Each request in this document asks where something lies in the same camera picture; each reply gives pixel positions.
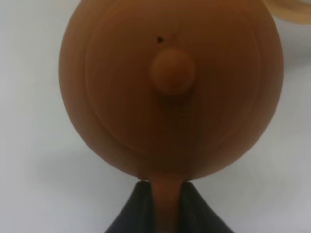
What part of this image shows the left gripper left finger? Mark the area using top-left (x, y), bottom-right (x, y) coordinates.
top-left (105, 181), bottom-right (154, 233)

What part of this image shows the left orange cup saucer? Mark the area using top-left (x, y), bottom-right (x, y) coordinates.
top-left (263, 0), bottom-right (311, 25)

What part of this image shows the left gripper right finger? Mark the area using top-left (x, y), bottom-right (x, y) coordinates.
top-left (178, 182), bottom-right (233, 233)

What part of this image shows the brown clay teapot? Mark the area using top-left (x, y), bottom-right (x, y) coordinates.
top-left (59, 0), bottom-right (284, 233)

